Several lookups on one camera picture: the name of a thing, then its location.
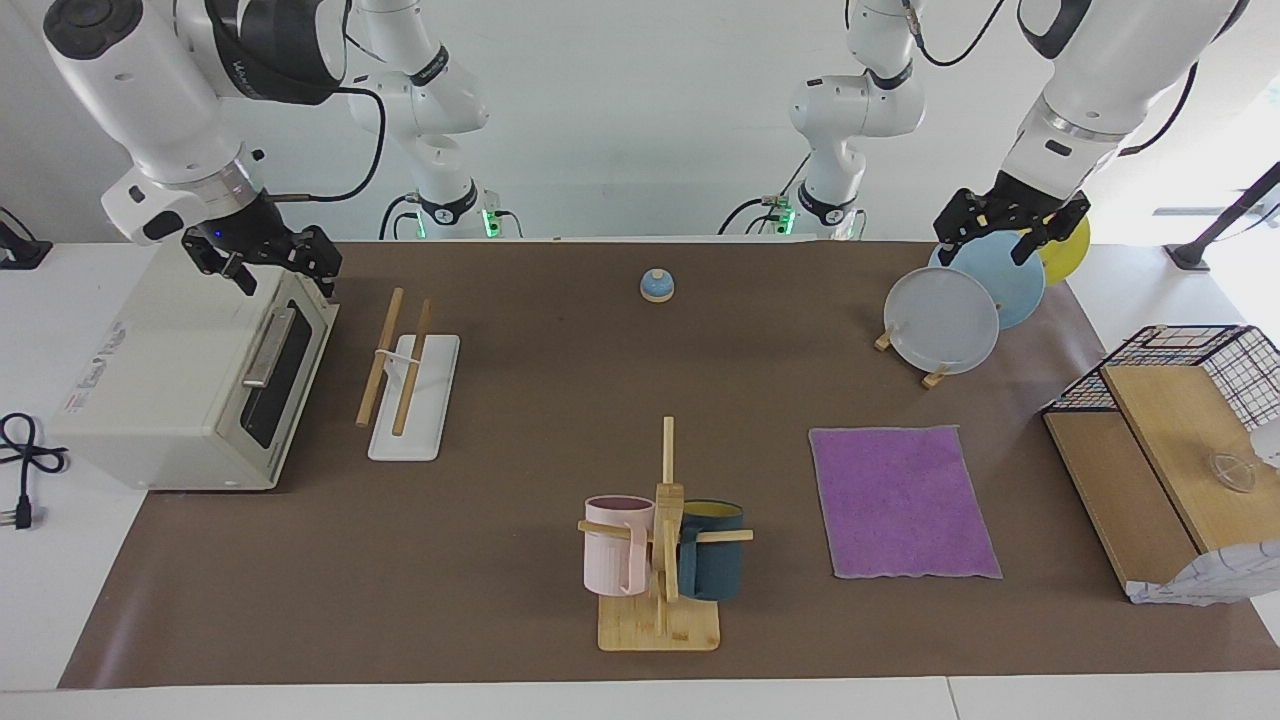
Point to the grey plate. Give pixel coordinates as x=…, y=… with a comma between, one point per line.
x=940, y=322

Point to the brown table mat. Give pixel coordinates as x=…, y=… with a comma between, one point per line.
x=500, y=600

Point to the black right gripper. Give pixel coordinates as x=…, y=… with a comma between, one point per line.
x=260, y=235

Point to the wooden mug tree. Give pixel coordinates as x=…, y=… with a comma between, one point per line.
x=660, y=625

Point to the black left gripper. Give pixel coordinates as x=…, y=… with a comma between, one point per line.
x=1010, y=205

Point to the beige toaster oven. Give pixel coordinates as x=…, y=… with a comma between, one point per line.
x=170, y=370

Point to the pink mug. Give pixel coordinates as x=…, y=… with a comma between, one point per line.
x=610, y=555

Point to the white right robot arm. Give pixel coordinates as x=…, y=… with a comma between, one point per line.
x=130, y=80

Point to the light blue plate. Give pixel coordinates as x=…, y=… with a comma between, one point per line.
x=1005, y=280

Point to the white towel rack wooden bars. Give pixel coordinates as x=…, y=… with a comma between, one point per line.
x=420, y=400

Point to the wooden plate rack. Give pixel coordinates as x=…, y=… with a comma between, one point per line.
x=936, y=378

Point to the black stand leg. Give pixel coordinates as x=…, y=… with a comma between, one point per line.
x=1225, y=220

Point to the yellow plate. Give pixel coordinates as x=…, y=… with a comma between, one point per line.
x=1070, y=255

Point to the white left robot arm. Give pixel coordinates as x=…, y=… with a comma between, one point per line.
x=1110, y=70

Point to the black clamp base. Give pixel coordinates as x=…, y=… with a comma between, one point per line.
x=20, y=252

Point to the dark teal mug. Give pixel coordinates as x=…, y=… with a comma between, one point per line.
x=715, y=565

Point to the purple and grey towel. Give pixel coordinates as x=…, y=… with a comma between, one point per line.
x=900, y=500

